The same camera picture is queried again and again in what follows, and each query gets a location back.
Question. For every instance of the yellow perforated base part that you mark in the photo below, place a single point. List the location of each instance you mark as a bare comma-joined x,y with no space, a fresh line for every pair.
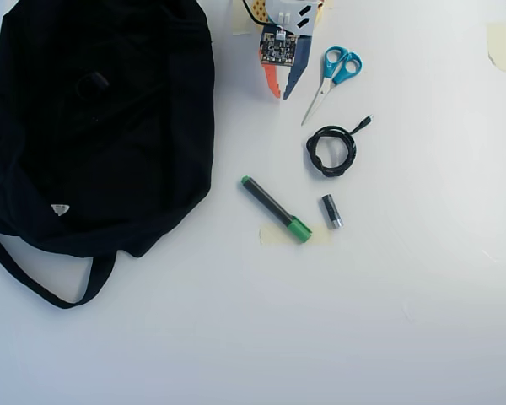
320,14

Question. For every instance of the blue-grey gripper finger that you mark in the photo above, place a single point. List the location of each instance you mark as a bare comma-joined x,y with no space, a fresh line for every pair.
301,59

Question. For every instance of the small masking tape piece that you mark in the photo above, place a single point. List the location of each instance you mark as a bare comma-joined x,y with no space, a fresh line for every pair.
329,3

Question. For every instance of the small black cylindrical battery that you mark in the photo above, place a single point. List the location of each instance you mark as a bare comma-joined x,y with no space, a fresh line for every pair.
332,212

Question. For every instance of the black marker with green cap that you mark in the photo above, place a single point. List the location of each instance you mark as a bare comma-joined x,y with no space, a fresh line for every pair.
274,208

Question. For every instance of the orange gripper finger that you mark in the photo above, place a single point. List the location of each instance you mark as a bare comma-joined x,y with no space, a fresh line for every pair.
273,80

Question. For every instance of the wide masking tape strip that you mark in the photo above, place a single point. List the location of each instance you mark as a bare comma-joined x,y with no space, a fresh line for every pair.
274,236

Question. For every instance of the black fabric bag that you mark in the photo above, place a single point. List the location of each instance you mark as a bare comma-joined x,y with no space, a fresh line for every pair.
88,169

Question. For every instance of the square camera circuit board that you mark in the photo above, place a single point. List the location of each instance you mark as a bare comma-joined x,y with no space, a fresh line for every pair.
278,46

